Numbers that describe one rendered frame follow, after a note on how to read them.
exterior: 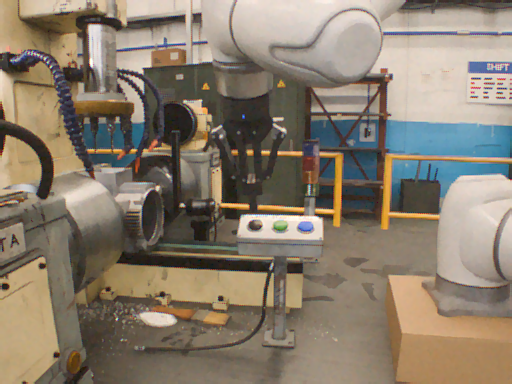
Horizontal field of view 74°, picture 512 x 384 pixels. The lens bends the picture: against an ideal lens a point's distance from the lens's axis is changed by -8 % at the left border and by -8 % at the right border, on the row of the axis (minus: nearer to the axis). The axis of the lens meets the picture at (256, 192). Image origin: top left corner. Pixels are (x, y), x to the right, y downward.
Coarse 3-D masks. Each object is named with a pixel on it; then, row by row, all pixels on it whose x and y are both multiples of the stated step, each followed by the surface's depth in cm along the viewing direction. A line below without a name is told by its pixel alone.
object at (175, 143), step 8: (176, 136) 110; (176, 144) 111; (176, 152) 111; (176, 160) 111; (176, 168) 112; (176, 176) 112; (176, 184) 113; (176, 192) 113; (176, 200) 114; (176, 208) 114
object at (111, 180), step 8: (96, 168) 106; (104, 168) 107; (112, 168) 107; (120, 168) 106; (128, 168) 106; (88, 176) 98; (96, 176) 97; (104, 176) 97; (112, 176) 97; (120, 176) 99; (128, 176) 104; (104, 184) 97; (112, 184) 97; (120, 184) 99; (112, 192) 97
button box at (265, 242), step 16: (240, 224) 75; (272, 224) 74; (288, 224) 74; (320, 224) 74; (240, 240) 73; (256, 240) 72; (272, 240) 72; (288, 240) 71; (304, 240) 71; (320, 240) 70; (304, 256) 73; (320, 256) 73
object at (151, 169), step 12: (156, 156) 125; (168, 156) 131; (132, 168) 123; (144, 168) 122; (156, 168) 122; (168, 168) 122; (144, 180) 123; (156, 180) 122; (168, 180) 122; (192, 180) 133; (168, 192) 123; (192, 192) 132; (168, 204) 123; (168, 216) 124
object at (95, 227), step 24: (72, 192) 69; (96, 192) 75; (72, 216) 64; (96, 216) 71; (120, 216) 79; (72, 240) 63; (96, 240) 69; (120, 240) 79; (72, 264) 63; (96, 264) 70
